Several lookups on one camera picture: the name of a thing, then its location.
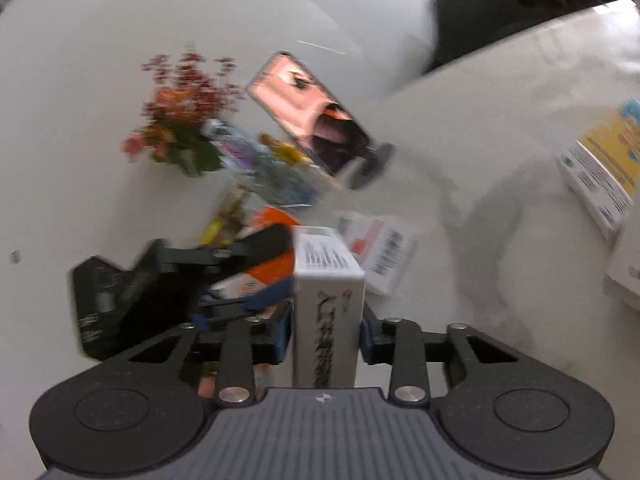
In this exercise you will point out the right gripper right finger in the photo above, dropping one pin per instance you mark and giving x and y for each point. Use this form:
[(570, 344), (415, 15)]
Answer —
[(398, 343)]

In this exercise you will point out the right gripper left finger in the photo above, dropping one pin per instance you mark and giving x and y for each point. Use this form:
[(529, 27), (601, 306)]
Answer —
[(247, 344)]

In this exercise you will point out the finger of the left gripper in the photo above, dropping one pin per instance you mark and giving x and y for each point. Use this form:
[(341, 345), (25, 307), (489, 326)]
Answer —
[(267, 244)]

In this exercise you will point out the clear plastic water bottle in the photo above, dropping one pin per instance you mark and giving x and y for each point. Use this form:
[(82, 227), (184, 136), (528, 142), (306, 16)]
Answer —
[(258, 169)]

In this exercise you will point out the white box blue circle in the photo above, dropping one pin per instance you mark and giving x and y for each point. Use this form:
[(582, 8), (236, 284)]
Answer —
[(328, 292)]

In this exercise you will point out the strawberry cefaclor medicine box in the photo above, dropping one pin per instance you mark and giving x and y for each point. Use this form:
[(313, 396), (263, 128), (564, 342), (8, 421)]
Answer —
[(382, 245)]

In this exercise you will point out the black round phone stand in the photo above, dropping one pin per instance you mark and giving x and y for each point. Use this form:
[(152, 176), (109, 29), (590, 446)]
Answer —
[(374, 161)]

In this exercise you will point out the smartphone on stand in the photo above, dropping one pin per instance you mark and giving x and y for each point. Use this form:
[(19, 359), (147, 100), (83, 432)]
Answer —
[(305, 109)]

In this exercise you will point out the red orange flower bouquet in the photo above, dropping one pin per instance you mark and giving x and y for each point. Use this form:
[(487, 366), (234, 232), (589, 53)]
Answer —
[(185, 96)]

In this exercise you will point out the white blue medicine box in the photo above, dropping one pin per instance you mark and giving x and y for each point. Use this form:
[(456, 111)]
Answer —
[(622, 277)]

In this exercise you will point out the yellow blue medicine box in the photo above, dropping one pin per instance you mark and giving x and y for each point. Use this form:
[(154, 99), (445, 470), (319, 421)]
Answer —
[(602, 167)]

